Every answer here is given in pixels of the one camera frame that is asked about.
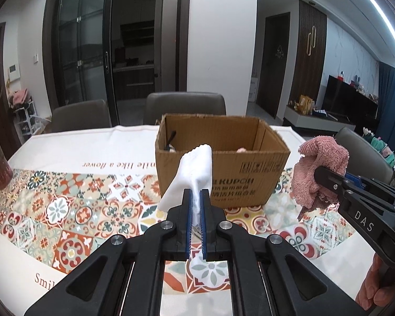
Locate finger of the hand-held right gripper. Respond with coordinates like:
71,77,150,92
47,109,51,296
314,166,395,213
345,172,395,205

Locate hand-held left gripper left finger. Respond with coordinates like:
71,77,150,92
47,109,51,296
24,188,193,316

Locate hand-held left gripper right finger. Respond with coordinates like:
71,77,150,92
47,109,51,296
199,188,372,316

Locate pink fuzzy towel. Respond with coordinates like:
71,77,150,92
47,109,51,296
291,135,350,209

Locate white cloth with zigzag edge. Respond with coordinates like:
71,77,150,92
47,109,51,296
157,144,214,267

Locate brown cardboard box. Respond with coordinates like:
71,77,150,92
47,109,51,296
155,113,291,209

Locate person's right hand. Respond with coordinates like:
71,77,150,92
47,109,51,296
355,253,395,308

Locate grey dining chair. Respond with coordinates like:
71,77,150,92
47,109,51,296
334,127,394,185
51,99,112,134
143,91,227,126

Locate teal and pink clothes pile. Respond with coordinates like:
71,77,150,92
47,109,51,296
362,128,395,168

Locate white television cabinet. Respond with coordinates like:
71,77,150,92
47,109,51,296
285,105,356,134

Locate yellow boxes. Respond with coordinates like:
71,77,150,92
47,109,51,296
298,95,315,114

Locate black and yellow object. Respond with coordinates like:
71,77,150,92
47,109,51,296
165,131,177,152

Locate black television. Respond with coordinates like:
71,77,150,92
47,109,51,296
326,75,379,119

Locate blue curtain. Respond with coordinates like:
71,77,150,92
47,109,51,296
377,61,395,157

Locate dark wooden door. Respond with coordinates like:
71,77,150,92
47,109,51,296
257,12,291,119

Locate patterned tablecloth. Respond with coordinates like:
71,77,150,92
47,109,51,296
0,123,379,316

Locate ceiling light strip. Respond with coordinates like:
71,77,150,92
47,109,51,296
347,0,395,73

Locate silver refrigerator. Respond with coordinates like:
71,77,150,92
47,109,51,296
155,0,188,93

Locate white shoe rack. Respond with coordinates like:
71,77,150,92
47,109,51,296
8,100,50,135

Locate dark sliding glass door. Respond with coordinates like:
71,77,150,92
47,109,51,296
43,0,119,127

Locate pink plush hat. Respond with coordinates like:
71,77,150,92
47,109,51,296
11,88,28,106

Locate dark slatted wall panel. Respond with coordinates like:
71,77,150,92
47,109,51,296
294,0,327,107

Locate gold wall ornament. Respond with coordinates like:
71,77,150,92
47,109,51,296
308,26,318,56

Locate white wall intercom panel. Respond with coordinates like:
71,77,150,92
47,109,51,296
7,64,21,82

